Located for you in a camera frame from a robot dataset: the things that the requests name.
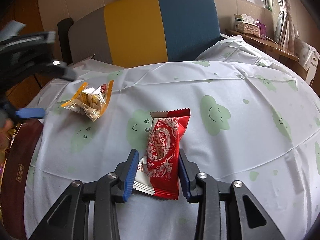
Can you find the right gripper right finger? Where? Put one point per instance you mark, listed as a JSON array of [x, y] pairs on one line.
[[224, 209]]

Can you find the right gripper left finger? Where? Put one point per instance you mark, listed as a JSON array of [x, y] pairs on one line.
[[68, 216]]

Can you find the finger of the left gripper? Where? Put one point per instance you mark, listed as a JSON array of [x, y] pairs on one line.
[[19, 115], [57, 69]]

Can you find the red white wafer packet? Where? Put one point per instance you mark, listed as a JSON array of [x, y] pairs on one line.
[[157, 171]]

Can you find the gold gift box tray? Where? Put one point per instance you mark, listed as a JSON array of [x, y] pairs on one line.
[[6, 145]]

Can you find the orange-edged clear cookie packet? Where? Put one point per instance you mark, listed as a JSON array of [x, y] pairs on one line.
[[90, 101]]

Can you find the dark red box lid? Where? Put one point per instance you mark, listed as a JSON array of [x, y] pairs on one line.
[[14, 177]]

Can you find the grey yellow blue sofa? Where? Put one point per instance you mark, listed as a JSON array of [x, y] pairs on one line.
[[130, 33]]

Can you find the white green-patterned tablecloth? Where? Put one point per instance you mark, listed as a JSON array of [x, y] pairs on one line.
[[251, 119]]

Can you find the wooden side table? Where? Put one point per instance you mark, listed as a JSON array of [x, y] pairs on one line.
[[276, 51]]

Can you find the white storage box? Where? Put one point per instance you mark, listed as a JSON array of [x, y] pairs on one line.
[[308, 59]]

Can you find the purple small box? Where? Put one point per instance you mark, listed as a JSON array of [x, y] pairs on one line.
[[262, 27]]

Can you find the tissue box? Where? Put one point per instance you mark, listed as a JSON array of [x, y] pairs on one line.
[[245, 24]]

